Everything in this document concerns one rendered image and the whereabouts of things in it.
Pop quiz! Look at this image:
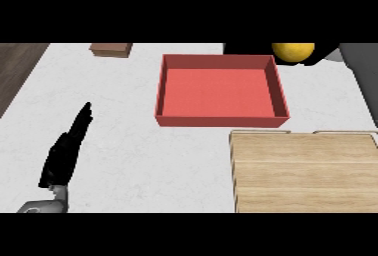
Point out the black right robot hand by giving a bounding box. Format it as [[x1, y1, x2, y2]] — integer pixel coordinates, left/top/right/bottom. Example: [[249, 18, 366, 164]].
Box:
[[222, 42, 341, 67]]

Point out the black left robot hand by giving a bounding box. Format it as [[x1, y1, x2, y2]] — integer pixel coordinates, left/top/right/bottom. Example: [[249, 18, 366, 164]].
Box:
[[36, 101, 94, 190]]

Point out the yellow lemon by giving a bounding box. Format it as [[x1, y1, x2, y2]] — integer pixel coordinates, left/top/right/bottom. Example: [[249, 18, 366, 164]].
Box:
[[270, 42, 315, 64]]

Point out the red open box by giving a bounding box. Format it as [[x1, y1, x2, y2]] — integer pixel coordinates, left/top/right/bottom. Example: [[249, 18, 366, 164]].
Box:
[[153, 53, 290, 129]]

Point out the pale wooden tray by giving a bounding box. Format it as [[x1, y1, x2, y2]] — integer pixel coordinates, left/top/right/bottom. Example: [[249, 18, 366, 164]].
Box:
[[227, 129, 378, 214]]

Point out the small brown block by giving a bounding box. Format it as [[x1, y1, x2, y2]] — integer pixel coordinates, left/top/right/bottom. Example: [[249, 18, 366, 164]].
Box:
[[88, 42, 134, 59]]

